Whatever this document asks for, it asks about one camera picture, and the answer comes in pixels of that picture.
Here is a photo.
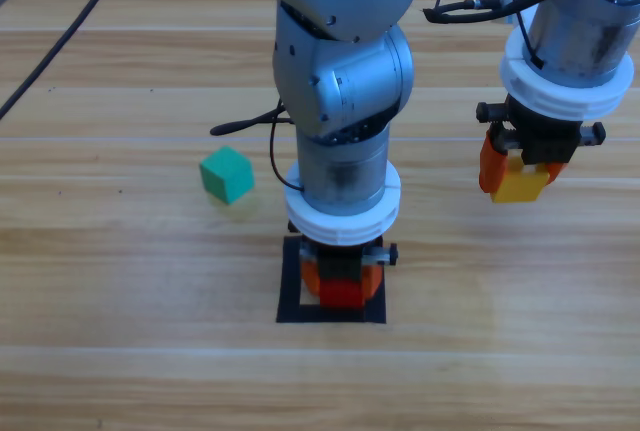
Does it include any yellow wooden cube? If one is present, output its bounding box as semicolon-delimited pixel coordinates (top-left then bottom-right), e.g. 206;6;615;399
489;153;549;204

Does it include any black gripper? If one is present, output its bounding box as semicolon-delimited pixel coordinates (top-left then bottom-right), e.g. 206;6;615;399
287;220;400;300
475;93;607;195

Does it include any black tape square outline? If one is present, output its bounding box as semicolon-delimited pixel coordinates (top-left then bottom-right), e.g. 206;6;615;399
275;235;388;325

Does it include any red wooden cube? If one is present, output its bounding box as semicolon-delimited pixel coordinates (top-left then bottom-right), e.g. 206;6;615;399
318;278;365;310

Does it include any green wooden cube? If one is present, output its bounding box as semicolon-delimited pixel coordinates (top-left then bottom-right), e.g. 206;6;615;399
198;145;256;206

